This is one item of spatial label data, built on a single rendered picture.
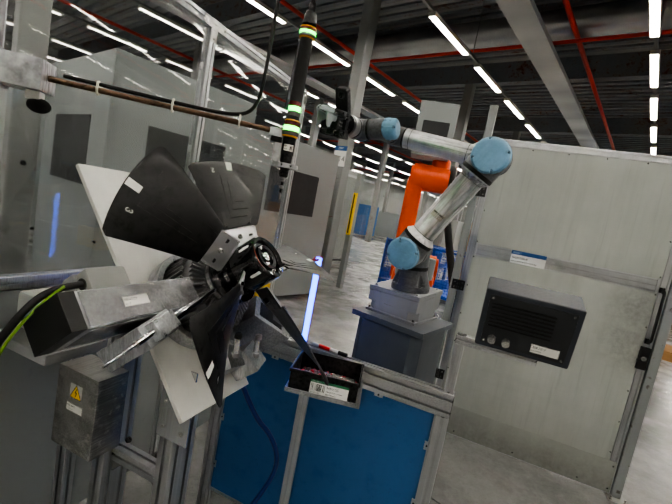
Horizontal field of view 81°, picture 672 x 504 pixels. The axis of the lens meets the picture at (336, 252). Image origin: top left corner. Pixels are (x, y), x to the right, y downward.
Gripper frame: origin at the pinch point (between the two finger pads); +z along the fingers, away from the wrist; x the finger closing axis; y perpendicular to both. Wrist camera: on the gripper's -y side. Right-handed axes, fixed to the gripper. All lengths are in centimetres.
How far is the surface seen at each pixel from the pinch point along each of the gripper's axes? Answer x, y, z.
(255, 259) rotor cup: -10, 42, 34
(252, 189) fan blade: 7.9, 28.0, 16.0
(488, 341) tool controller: -64, 57, -13
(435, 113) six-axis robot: 59, -63, -363
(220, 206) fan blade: 10.2, 33.6, 25.5
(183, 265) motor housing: 9, 49, 37
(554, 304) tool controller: -77, 41, -13
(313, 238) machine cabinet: 191, 124, -383
